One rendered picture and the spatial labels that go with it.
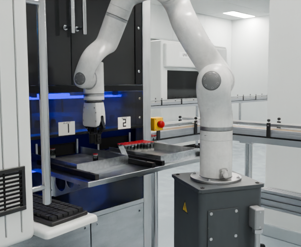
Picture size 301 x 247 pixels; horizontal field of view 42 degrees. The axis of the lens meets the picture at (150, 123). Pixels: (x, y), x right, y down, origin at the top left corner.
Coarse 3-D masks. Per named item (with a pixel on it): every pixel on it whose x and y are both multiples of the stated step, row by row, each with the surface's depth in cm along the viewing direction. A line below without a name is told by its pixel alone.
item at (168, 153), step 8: (160, 144) 198; (168, 144) 194; (128, 152) 177; (136, 152) 173; (144, 152) 190; (152, 152) 190; (160, 152) 190; (168, 152) 190; (176, 152) 171; (184, 152) 174; (192, 152) 178; (168, 160) 166; (176, 160) 170
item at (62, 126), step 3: (60, 123) 170; (63, 123) 171; (66, 123) 172; (69, 123) 174; (72, 123) 175; (60, 126) 170; (63, 126) 172; (66, 126) 173; (69, 126) 174; (72, 126) 175; (60, 129) 171; (63, 129) 172; (66, 129) 173; (69, 129) 174; (72, 129) 175; (60, 132) 171; (63, 132) 172; (66, 132) 173; (69, 132) 174; (72, 132) 175; (60, 135) 171; (63, 135) 172
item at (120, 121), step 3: (120, 117) 195; (123, 117) 196; (126, 117) 198; (129, 117) 199; (120, 120) 195; (123, 120) 196; (126, 120) 198; (129, 120) 199; (120, 123) 195; (126, 123) 198; (129, 123) 200; (120, 126) 195; (126, 126) 198; (129, 126) 200
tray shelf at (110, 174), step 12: (36, 168) 158; (108, 168) 156; (120, 168) 156; (132, 168) 156; (144, 168) 156; (156, 168) 158; (168, 168) 163; (72, 180) 141; (84, 180) 136; (96, 180) 136; (108, 180) 140
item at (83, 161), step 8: (80, 152) 189; (88, 152) 184; (96, 152) 180; (104, 152) 176; (112, 152) 172; (32, 160) 170; (56, 160) 156; (64, 160) 171; (72, 160) 171; (80, 160) 171; (88, 160) 171; (104, 160) 156; (112, 160) 159; (120, 160) 162; (80, 168) 148; (88, 168) 151; (96, 168) 153
